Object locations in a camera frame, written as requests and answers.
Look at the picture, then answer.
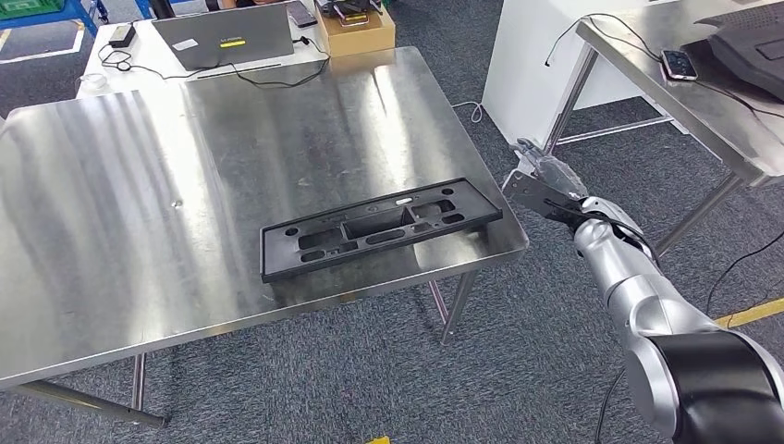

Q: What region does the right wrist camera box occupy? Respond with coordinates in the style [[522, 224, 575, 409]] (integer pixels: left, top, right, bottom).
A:
[[502, 170, 583, 231]]

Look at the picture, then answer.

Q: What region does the black power adapter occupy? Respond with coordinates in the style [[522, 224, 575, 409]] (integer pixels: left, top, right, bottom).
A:
[[108, 23, 137, 49]]

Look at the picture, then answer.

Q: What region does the stainless steel side table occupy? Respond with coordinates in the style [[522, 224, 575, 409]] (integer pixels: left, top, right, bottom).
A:
[[545, 0, 784, 259]]

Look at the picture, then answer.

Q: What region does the cardboard box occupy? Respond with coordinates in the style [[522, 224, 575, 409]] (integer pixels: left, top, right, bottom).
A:
[[313, 6, 398, 58]]

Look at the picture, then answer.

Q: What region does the white floor cable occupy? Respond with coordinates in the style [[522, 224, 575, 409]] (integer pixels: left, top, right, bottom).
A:
[[451, 101, 485, 125]]

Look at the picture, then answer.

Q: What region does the blue metal frame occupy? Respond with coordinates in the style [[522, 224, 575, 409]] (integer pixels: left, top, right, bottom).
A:
[[0, 0, 101, 37]]

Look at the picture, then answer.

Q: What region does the black thin cable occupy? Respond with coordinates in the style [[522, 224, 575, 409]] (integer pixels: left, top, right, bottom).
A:
[[97, 35, 332, 90]]

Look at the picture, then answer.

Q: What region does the clear plastic hand wrap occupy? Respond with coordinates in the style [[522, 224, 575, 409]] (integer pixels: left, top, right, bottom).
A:
[[533, 154, 589, 201]]

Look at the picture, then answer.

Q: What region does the stainless steel workbench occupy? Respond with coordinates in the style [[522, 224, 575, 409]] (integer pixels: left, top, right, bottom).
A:
[[0, 45, 531, 430]]

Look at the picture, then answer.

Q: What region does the white partition panel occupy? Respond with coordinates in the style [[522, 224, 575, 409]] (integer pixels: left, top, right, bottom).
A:
[[480, 0, 693, 148]]

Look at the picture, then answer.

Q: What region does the black slotted plate part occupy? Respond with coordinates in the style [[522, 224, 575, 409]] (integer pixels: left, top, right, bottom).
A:
[[259, 178, 505, 284]]

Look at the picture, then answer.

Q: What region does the grey equipment case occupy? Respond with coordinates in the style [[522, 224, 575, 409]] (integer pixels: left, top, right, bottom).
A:
[[151, 3, 297, 71]]

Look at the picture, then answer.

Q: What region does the robot right hand grey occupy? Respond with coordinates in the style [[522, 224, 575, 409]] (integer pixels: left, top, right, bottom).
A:
[[511, 137, 589, 201]]

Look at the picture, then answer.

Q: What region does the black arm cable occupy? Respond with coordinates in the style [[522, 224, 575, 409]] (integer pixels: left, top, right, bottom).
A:
[[560, 204, 663, 444]]

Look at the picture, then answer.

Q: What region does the black tool on box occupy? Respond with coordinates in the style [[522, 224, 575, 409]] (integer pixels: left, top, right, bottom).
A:
[[315, 0, 384, 27]]

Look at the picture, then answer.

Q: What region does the white table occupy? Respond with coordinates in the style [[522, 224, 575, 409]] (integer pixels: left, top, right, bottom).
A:
[[76, 0, 332, 99]]

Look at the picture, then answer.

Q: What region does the black smartphone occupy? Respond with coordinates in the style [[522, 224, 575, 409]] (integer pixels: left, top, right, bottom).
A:
[[660, 48, 700, 82]]

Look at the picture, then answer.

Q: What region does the black flat phone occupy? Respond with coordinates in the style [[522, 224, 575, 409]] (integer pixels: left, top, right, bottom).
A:
[[284, 0, 318, 29]]

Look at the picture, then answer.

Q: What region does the black floor cable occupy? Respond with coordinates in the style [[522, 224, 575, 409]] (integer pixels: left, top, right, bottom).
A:
[[704, 229, 784, 316]]

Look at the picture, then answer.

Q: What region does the green plastic crate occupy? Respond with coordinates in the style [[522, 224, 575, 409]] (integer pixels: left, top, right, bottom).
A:
[[0, 0, 66, 19]]

